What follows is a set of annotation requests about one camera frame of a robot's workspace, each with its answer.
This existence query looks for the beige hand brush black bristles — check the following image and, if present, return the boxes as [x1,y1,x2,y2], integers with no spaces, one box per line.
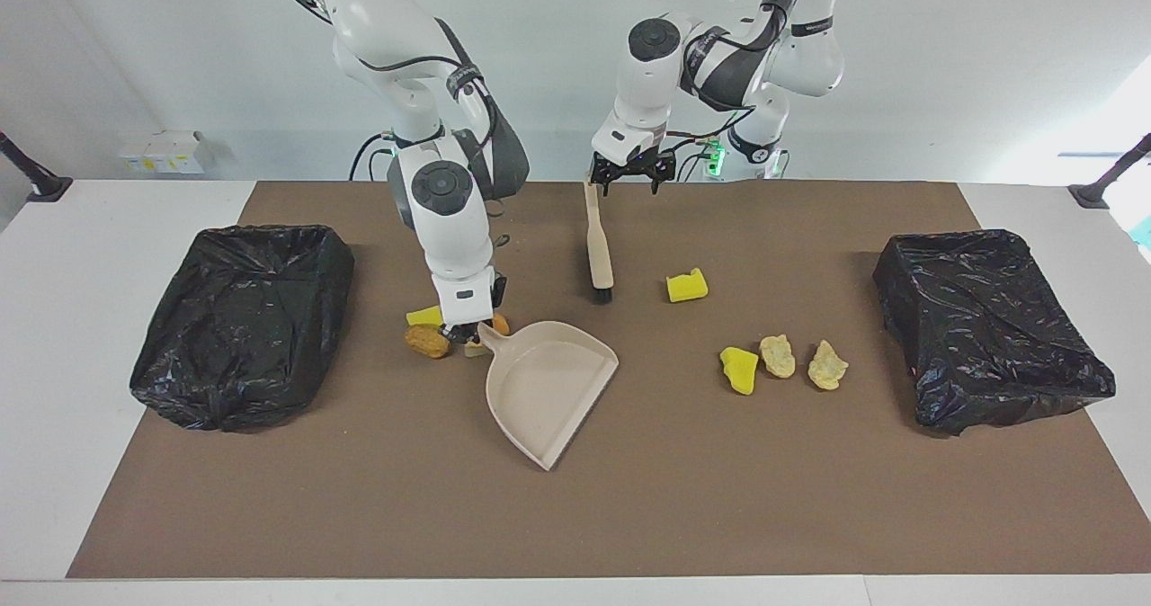
[584,179,615,305]

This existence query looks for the beige plastic dustpan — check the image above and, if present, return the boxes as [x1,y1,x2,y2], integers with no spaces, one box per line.
[475,320,620,472]

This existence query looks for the notched yellow sponge piece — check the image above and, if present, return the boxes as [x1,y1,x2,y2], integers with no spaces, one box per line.
[666,267,709,303]

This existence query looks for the yellow sponge chunk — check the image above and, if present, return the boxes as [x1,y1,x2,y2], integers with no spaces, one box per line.
[719,346,761,397]

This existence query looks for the beige trash piece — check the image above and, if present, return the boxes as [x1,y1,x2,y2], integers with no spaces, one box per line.
[760,334,797,379]
[807,339,849,391]

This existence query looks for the black bag lined bin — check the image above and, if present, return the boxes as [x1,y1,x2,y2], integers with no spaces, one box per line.
[129,224,355,433]
[872,228,1117,437]

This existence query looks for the striped toy croissant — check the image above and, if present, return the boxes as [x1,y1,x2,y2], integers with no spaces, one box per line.
[464,312,511,358]

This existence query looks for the brown toy bread roll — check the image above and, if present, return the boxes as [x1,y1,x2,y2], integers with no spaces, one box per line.
[404,323,451,360]

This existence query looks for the brown table mat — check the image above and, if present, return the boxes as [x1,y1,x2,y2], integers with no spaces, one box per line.
[67,181,1151,580]

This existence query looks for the black stand leg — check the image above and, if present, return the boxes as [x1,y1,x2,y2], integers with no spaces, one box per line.
[0,131,74,203]
[1068,133,1151,209]

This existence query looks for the black left base cable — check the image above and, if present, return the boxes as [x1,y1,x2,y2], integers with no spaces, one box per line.
[674,137,725,183]

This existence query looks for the black base cable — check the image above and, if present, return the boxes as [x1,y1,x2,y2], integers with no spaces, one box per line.
[674,137,725,183]
[349,134,397,182]

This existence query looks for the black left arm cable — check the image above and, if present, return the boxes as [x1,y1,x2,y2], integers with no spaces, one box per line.
[665,0,810,141]

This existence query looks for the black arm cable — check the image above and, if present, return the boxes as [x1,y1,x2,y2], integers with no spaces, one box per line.
[665,0,810,141]
[281,0,512,249]

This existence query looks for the black right base cable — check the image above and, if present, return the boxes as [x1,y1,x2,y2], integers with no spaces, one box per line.
[349,134,397,182]

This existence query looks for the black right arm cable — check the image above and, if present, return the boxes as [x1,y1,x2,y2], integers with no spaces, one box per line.
[281,0,512,249]

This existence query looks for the white wall socket box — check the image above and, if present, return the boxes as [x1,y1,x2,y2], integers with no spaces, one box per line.
[119,130,217,175]

